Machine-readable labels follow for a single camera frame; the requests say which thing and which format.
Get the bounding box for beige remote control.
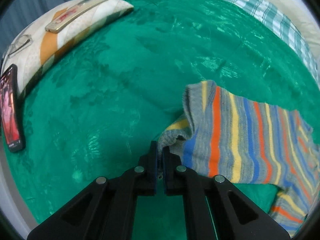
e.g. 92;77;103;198
45;0;108;34

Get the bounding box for green checkered sheet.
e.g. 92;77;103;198
224;0;319;81

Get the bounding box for eyeglasses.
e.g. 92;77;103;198
7;34;33;57

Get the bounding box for patterned cream pillow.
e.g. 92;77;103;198
1;0;134;96

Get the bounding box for green bedspread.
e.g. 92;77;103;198
5;0;319;224

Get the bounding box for black smartphone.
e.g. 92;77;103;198
1;64;24;153

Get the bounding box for striped knit t-shirt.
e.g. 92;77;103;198
158;80;319;236

